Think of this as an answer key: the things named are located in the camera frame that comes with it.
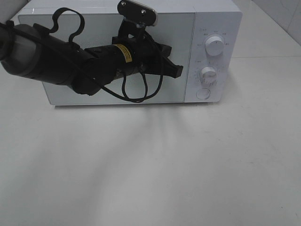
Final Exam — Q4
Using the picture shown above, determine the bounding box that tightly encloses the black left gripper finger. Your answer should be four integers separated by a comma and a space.
159, 58, 183, 79
157, 43, 172, 58

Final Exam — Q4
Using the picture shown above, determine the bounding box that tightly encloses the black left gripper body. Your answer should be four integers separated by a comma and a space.
112, 20, 165, 75

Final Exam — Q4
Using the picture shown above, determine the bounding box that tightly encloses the white microwave door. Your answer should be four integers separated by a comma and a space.
18, 12, 194, 105

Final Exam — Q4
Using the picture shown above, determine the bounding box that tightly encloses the white timer knob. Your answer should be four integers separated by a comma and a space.
200, 66, 217, 85

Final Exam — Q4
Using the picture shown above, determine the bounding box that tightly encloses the round white door button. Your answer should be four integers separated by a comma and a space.
196, 88, 210, 100

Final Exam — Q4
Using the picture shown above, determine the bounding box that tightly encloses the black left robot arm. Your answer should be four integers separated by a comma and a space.
0, 21, 183, 96

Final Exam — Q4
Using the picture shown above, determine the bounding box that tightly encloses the white microwave oven body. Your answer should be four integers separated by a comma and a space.
16, 0, 242, 103

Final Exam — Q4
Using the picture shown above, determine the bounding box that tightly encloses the white upper power knob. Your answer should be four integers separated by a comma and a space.
205, 34, 225, 57

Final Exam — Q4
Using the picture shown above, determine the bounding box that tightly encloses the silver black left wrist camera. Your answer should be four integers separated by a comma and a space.
117, 0, 158, 26

